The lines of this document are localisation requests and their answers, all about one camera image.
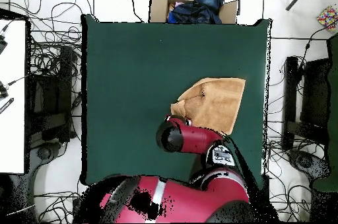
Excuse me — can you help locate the brown cardboard box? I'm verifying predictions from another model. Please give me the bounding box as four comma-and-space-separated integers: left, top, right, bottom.
149, 0, 240, 25

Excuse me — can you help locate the black round floor base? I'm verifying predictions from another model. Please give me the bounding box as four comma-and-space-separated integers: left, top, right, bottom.
287, 149, 331, 181

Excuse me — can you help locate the dark blue clothes pile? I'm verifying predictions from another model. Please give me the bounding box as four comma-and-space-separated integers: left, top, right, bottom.
166, 0, 225, 25

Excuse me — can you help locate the colourful patterned cloth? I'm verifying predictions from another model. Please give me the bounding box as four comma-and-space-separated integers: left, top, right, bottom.
316, 5, 338, 32

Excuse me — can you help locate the white side table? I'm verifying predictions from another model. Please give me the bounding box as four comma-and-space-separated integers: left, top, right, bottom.
0, 19, 27, 174

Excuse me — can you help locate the tan terry towel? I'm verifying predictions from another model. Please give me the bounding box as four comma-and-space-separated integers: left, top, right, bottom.
170, 76, 247, 135

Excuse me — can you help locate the black flat strip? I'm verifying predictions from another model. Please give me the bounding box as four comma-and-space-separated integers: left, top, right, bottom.
0, 97, 15, 115

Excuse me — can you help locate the black floor cable tangle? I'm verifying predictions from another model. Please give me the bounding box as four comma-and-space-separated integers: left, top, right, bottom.
10, 0, 93, 143
265, 118, 328, 156

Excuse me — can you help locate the black metal frame stand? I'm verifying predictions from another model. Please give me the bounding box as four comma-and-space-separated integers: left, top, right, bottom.
27, 45, 76, 143
281, 56, 331, 152

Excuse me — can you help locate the dark green table cloth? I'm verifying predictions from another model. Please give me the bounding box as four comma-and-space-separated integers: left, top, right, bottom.
81, 14, 271, 186
312, 32, 338, 193

